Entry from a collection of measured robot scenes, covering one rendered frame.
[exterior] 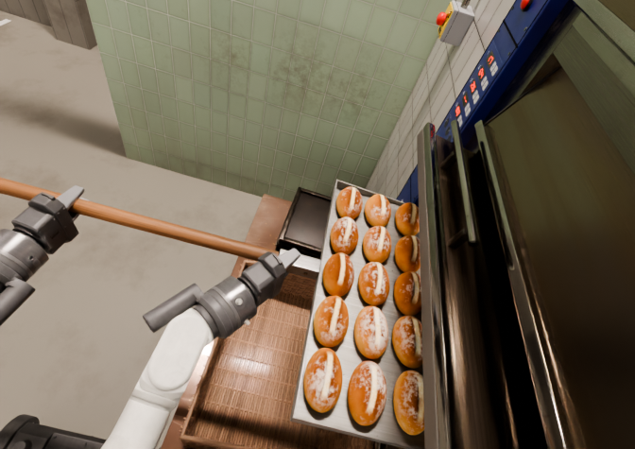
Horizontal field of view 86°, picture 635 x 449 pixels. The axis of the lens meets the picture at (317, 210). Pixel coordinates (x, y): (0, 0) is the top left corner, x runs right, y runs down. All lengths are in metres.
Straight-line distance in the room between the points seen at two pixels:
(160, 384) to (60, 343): 1.50
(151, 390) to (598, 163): 0.71
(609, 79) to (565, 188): 0.16
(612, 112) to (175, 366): 0.70
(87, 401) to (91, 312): 0.41
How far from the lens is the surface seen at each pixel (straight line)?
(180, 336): 0.59
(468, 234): 0.57
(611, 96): 0.63
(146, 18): 2.03
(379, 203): 0.84
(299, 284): 1.32
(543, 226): 0.60
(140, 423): 0.61
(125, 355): 1.96
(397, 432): 0.69
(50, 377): 2.02
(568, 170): 0.64
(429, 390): 0.49
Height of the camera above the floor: 1.82
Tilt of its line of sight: 48 degrees down
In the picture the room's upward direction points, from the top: 19 degrees clockwise
